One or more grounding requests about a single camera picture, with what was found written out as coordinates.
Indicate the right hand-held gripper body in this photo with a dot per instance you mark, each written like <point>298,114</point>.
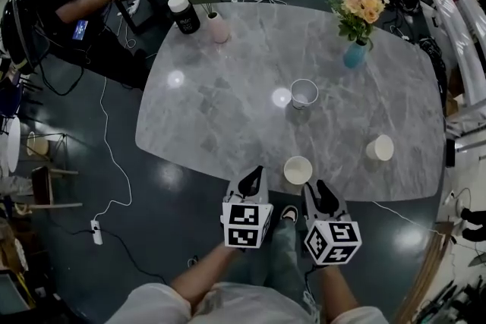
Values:
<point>332,239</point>

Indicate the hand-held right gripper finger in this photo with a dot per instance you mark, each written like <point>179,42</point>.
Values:
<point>322,195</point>
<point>334,203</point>

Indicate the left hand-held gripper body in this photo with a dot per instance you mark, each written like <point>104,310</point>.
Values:
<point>243,225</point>

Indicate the white paper cup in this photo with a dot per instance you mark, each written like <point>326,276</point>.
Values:
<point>379,148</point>
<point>298,170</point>
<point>302,94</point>

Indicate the person's right forearm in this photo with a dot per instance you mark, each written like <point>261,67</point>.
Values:
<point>338,288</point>

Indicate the person's left forearm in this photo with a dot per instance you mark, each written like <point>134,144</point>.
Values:
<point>205,277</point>

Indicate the person's black white shoe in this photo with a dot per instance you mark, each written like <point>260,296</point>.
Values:
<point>289,212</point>

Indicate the person's jeans legs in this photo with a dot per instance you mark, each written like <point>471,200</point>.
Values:
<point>283,254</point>

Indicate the person's white shirt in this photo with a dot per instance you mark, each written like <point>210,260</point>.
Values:
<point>235,305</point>

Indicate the wooden planks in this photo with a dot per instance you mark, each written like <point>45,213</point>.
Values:
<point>425,273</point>

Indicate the white power strip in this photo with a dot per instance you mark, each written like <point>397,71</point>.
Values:
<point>96,231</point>

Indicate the blue vase with orange flowers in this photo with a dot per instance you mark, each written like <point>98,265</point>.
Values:
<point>357,53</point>

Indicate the pink vase with white flowers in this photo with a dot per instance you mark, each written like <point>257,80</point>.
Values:
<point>216,24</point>

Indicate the black bottle with white lid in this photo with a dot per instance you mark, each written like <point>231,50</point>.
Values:
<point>186,17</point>

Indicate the wooden stool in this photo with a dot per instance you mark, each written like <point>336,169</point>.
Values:
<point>49,187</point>

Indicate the white metal shelf rack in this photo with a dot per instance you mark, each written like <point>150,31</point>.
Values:
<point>455,19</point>

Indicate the white round side table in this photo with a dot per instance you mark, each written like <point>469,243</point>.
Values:
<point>14,144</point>

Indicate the black backpack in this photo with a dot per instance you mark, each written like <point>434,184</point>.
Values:
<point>17,34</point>

